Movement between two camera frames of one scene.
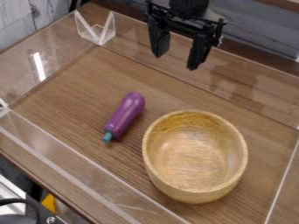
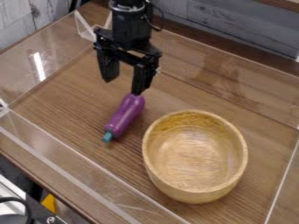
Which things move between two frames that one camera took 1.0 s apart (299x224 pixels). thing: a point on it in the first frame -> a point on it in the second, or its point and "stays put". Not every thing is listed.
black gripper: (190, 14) -> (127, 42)
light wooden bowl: (194, 154) stays put
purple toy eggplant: (126, 117) stays put
